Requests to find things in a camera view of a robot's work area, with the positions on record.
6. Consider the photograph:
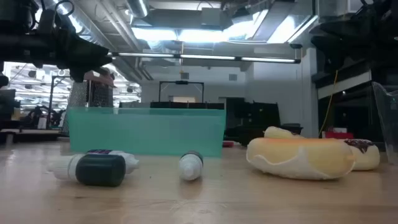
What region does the black slotted rail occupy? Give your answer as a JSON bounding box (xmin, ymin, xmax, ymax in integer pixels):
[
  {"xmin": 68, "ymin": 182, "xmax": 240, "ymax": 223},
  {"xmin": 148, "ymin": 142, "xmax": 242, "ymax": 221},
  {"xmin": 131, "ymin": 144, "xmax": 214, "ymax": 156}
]
[{"xmin": 150, "ymin": 101, "xmax": 225, "ymax": 110}]

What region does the background wooden table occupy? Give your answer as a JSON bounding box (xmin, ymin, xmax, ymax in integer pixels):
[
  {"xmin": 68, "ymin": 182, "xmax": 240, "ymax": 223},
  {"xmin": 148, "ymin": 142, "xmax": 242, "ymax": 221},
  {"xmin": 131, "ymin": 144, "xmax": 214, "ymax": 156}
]
[{"xmin": 0, "ymin": 128, "xmax": 63, "ymax": 144}]

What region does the dark teal dropper bottle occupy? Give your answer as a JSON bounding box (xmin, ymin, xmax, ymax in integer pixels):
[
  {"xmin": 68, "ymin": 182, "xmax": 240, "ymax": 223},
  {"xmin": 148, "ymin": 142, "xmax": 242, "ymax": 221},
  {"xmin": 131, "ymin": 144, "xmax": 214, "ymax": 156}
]
[{"xmin": 46, "ymin": 153, "xmax": 127, "ymax": 188}]

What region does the black monitor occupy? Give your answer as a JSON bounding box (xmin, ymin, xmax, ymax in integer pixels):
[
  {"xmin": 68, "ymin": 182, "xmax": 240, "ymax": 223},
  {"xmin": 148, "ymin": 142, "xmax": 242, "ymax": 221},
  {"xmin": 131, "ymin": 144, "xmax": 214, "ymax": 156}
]
[{"xmin": 0, "ymin": 89, "xmax": 17, "ymax": 121}]

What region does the large yellow glazed donut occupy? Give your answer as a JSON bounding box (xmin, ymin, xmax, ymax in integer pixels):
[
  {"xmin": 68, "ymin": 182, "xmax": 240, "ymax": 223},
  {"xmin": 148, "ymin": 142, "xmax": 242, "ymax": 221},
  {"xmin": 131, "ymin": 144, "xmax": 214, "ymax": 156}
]
[{"xmin": 246, "ymin": 137, "xmax": 356, "ymax": 181}]

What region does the dark background equipment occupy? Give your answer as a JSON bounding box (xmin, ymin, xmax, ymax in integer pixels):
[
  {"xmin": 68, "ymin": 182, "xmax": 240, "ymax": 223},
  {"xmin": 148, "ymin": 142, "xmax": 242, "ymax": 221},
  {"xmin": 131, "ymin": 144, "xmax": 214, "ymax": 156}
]
[{"xmin": 20, "ymin": 105, "xmax": 68, "ymax": 130}]

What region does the long ceiling light bar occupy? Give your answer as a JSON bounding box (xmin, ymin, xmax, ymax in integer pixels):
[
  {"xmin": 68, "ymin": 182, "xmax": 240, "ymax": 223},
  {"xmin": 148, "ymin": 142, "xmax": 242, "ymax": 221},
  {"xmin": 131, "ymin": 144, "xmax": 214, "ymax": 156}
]
[{"xmin": 107, "ymin": 52, "xmax": 302, "ymax": 65}]

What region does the thin black frame stand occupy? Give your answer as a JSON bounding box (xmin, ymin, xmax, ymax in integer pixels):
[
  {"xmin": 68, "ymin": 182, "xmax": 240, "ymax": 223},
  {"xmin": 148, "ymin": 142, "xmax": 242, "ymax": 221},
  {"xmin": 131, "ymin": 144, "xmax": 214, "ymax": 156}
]
[{"xmin": 46, "ymin": 75, "xmax": 74, "ymax": 130}]

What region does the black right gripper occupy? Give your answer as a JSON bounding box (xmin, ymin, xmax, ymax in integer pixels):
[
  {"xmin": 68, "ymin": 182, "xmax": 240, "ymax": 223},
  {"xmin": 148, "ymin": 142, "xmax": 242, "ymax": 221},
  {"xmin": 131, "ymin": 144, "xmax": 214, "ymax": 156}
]
[{"xmin": 310, "ymin": 12, "xmax": 398, "ymax": 74}]

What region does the chocolate frosted donut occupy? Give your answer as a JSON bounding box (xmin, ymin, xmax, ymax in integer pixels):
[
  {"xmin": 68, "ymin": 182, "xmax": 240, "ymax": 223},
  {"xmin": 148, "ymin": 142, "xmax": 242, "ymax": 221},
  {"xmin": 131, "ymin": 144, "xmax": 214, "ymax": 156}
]
[{"xmin": 340, "ymin": 138, "xmax": 381, "ymax": 171}]

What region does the clear plastic bin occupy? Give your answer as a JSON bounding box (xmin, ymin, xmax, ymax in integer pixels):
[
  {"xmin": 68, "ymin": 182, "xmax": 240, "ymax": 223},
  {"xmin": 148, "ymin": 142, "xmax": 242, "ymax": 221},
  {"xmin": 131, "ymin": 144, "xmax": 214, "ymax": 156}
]
[{"xmin": 371, "ymin": 81, "xmax": 398, "ymax": 166}]

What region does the yellow cable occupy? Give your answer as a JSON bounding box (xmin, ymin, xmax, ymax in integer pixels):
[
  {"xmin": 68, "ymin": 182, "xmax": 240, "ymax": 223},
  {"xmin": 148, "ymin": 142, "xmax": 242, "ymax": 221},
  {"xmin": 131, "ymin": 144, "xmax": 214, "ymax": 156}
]
[{"xmin": 318, "ymin": 70, "xmax": 339, "ymax": 138}]

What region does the red box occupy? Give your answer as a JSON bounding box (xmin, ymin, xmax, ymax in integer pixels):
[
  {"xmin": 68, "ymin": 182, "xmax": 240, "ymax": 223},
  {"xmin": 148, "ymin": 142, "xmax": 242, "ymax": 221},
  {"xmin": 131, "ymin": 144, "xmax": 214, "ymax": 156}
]
[{"xmin": 323, "ymin": 127, "xmax": 354, "ymax": 139}]

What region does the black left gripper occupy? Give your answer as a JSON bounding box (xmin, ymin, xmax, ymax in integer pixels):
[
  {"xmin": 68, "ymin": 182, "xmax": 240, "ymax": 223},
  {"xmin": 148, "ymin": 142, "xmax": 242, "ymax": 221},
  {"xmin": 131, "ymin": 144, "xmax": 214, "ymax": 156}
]
[{"xmin": 29, "ymin": 9, "xmax": 113, "ymax": 83}]

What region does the dark red dropper bottle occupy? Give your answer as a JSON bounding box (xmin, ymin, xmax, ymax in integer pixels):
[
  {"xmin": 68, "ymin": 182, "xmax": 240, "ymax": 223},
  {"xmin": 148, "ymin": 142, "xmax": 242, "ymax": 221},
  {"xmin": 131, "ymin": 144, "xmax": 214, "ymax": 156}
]
[{"xmin": 178, "ymin": 150, "xmax": 205, "ymax": 182}]

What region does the teal translucent plastic bin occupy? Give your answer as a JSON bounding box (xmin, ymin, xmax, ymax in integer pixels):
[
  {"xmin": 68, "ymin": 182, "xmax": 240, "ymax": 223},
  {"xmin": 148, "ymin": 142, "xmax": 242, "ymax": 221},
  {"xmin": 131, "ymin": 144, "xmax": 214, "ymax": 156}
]
[{"xmin": 67, "ymin": 107, "xmax": 227, "ymax": 158}]

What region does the metal box grater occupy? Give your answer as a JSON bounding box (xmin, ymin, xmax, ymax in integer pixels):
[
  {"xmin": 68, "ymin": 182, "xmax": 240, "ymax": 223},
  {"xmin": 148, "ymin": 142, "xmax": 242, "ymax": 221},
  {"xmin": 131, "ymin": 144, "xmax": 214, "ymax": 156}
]
[{"xmin": 61, "ymin": 70, "xmax": 116, "ymax": 137}]

